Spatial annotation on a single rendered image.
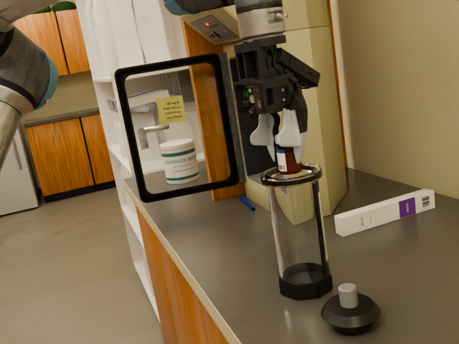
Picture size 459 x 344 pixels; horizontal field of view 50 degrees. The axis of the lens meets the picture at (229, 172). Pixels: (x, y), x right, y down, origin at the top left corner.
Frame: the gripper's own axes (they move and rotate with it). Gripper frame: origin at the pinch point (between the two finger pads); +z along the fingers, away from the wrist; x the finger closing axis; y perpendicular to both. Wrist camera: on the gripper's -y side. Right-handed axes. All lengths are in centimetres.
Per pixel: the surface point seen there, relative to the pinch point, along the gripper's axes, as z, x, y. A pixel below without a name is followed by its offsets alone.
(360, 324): 23.1, 17.9, 8.1
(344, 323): 22.8, 16.0, 9.5
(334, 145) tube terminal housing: 10, -24, -43
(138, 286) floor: 120, -220, -71
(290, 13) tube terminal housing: -24.8, -21.6, -29.2
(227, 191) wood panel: 24, -60, -32
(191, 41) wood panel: -23, -61, -29
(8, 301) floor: 120, -285, -6
